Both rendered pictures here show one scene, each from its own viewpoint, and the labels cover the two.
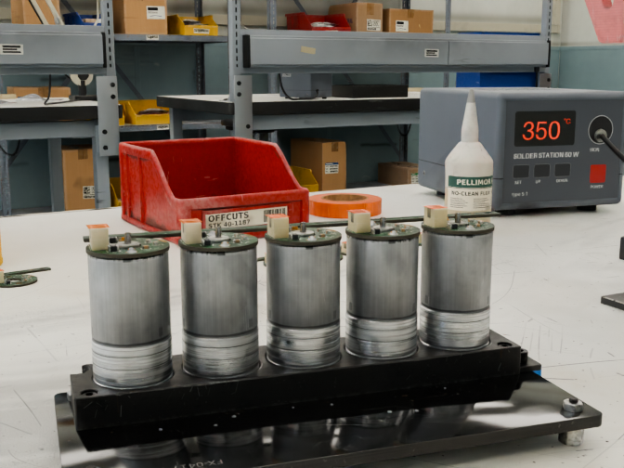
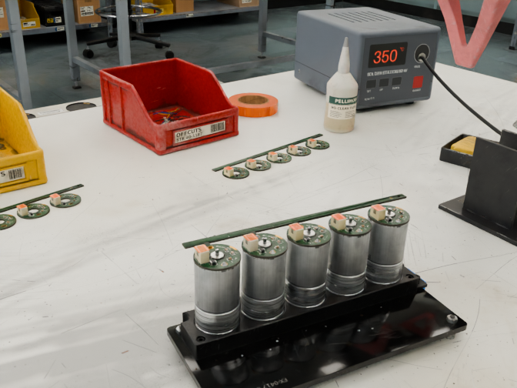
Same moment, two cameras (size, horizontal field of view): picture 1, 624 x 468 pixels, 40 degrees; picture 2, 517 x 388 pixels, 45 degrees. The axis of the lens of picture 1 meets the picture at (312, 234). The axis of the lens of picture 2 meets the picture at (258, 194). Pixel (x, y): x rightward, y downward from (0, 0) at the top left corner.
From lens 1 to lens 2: 0.14 m
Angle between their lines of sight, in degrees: 17
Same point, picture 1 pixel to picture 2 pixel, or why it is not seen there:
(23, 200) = not seen: outside the picture
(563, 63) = not seen: outside the picture
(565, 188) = (398, 92)
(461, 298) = (391, 258)
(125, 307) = (221, 294)
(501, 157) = (359, 75)
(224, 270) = (273, 267)
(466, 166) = (341, 91)
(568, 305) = (420, 211)
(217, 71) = not seen: outside the picture
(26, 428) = (151, 347)
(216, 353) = (266, 308)
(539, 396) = (431, 310)
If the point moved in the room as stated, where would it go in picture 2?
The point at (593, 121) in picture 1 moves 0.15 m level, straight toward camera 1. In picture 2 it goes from (418, 48) to (428, 81)
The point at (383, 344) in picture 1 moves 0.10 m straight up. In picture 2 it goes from (350, 288) to (368, 127)
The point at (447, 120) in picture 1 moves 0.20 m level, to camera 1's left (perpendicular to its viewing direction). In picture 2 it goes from (318, 39) to (155, 40)
